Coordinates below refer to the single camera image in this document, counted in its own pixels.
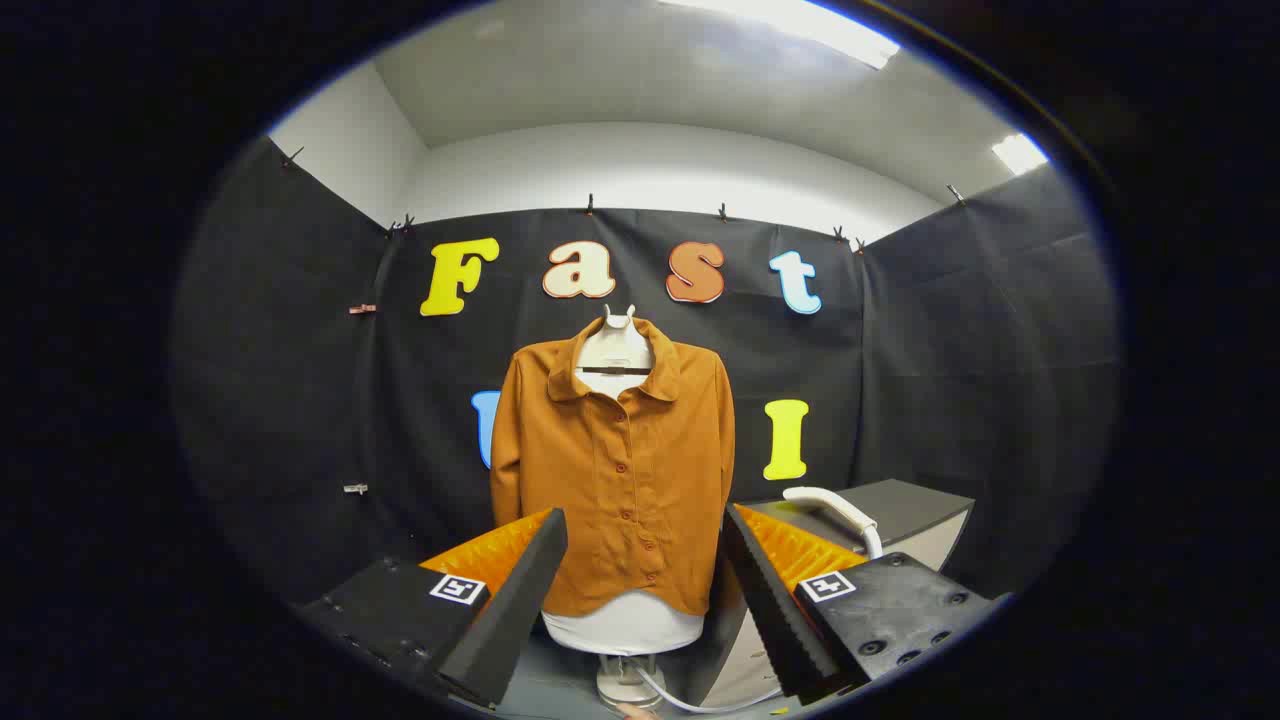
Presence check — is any metal mannequin stand base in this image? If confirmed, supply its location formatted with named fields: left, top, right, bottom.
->
left=597, top=655, right=667, bottom=713

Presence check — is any black backdrop cloth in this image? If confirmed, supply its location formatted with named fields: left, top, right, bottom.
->
left=170, top=135, right=1121, bottom=641

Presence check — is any white garment steamer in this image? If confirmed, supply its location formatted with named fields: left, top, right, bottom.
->
left=783, top=486, right=885, bottom=559

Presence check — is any white mannequin torso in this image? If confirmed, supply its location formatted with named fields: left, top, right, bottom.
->
left=540, top=304, right=706, bottom=657

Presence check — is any small ceiling light panel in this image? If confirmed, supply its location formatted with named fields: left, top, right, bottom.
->
left=992, top=133, right=1049, bottom=176

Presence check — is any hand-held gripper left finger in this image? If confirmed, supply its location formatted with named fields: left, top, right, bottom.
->
left=295, top=507, right=569, bottom=711

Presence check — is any brown button shirt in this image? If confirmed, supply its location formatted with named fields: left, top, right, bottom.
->
left=489, top=317, right=737, bottom=618

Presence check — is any white steamer hose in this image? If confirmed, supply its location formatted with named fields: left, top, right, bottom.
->
left=628, top=660, right=786, bottom=715

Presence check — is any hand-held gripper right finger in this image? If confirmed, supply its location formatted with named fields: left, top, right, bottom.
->
left=722, top=503, right=1013, bottom=706

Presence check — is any grey cabinet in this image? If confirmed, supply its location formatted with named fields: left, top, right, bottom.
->
left=697, top=478, right=976, bottom=709

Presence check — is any large ceiling light panel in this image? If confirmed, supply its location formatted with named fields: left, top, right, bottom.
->
left=660, top=0, right=901, bottom=71

